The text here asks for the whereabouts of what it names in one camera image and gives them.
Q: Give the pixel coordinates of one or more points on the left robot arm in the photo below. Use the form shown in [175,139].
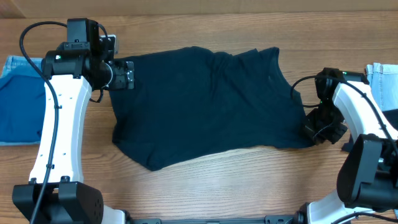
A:
[56,192]

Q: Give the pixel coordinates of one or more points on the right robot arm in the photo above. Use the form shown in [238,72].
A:
[367,181]

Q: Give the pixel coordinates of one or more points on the folded blue denim shorts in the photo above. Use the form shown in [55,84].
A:
[18,62]

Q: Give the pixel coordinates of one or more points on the light blue jeans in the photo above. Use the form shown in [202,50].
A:
[383,82]

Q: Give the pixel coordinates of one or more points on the dark navy t-shirt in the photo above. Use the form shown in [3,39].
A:
[192,102]

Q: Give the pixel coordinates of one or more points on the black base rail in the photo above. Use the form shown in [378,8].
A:
[211,221]

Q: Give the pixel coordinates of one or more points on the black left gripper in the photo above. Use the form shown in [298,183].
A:
[125,74]

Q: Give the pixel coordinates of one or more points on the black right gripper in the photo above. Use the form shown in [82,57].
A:
[325,127]

